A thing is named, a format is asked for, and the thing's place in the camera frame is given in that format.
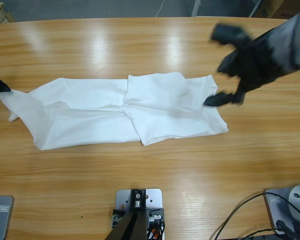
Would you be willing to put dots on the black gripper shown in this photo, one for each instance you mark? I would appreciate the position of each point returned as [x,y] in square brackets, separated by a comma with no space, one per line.
[252,67]

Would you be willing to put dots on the white T-shirt with UNITREE print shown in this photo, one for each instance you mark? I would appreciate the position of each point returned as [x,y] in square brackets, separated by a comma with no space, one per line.
[90,120]

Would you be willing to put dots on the wooden pallet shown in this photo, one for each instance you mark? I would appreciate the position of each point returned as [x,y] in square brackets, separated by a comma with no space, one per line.
[1,12]

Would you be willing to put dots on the cardboard box with blue print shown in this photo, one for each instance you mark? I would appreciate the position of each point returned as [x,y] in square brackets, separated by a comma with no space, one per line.
[267,8]

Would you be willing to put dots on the cardboard box with dark lettering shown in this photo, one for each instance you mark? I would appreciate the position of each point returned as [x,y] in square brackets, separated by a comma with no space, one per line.
[287,8]

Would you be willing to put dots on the black block with silver connector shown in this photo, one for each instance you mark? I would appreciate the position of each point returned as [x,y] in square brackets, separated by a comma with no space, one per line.
[157,213]

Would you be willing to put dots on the black and silver clamp fitting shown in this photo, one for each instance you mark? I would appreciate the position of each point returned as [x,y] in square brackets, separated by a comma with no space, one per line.
[116,220]

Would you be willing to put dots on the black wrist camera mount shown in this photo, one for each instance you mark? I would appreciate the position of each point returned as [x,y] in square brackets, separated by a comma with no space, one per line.
[225,32]

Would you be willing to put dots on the white metal frame leg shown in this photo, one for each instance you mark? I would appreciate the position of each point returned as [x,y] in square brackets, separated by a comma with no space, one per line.
[255,8]
[196,7]

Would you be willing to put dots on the white camera mounting plate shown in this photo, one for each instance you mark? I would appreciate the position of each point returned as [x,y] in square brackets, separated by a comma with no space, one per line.
[153,197]

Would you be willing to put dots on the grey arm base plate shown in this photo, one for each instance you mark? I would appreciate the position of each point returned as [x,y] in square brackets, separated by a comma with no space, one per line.
[5,220]
[271,211]

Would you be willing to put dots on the black bracket with silver bolt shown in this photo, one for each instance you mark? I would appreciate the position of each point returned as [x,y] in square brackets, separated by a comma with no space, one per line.
[137,200]

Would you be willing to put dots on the dark camera post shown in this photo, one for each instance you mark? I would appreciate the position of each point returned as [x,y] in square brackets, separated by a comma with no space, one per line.
[130,230]

